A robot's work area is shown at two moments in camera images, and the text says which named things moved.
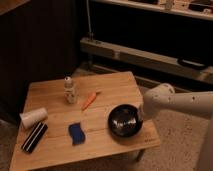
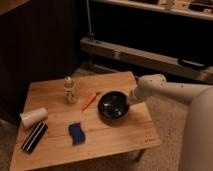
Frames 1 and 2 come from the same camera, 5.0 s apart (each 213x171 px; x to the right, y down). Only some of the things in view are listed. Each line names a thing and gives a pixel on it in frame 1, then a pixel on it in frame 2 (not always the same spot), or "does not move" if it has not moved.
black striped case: [34, 138] does not move
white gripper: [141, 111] -> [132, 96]
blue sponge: [76, 134] does not move
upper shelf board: [194, 9] does not move
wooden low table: [88, 117] does not move
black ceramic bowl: [125, 121] -> [113, 105]
